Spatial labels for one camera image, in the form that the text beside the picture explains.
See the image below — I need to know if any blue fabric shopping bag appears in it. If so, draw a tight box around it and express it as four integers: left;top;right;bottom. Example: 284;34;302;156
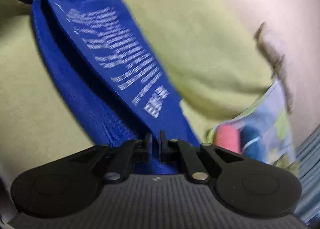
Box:
30;0;201;175

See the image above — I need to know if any pink knitted blanket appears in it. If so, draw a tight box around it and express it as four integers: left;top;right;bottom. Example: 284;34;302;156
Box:
214;124;241;154

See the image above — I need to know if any patchwork plaid sofa throw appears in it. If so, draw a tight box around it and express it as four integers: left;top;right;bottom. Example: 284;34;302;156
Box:
222;79;299;176

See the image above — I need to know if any green sofa cover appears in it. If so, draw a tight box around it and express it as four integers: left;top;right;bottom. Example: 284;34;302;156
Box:
0;0;276;177

